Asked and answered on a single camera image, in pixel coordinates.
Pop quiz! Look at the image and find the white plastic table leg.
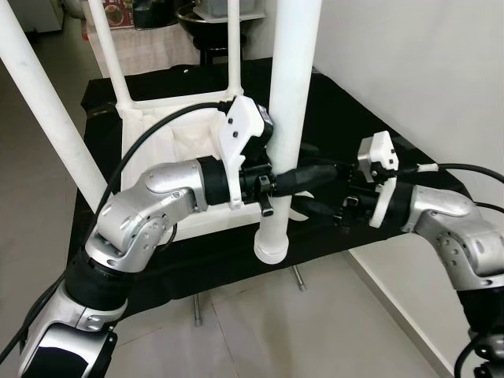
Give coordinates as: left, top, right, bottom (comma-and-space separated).
228, 0, 242, 89
254, 0, 324, 265
0, 4, 109, 212
87, 0, 133, 107

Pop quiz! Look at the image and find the black tablecloth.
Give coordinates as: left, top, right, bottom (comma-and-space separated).
67, 67, 504, 316

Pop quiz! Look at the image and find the white plastic table top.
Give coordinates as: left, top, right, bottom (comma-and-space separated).
94, 85, 316, 242

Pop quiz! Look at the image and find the black stool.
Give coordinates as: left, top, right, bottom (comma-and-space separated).
201, 47, 237, 68

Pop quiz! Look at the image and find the beige mat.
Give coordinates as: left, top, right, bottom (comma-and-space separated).
87, 24, 202, 76

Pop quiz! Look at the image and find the black bag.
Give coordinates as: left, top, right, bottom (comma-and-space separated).
130, 0, 178, 31

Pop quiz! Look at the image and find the red printed box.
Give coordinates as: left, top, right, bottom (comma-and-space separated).
98, 0, 131, 28

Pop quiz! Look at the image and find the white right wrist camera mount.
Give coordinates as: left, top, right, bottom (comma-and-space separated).
357, 132, 400, 231

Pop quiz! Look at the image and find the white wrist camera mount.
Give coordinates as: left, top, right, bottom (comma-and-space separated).
218, 96, 275, 212
357, 132, 400, 231

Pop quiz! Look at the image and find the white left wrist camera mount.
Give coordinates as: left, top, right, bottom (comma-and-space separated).
218, 96, 275, 212

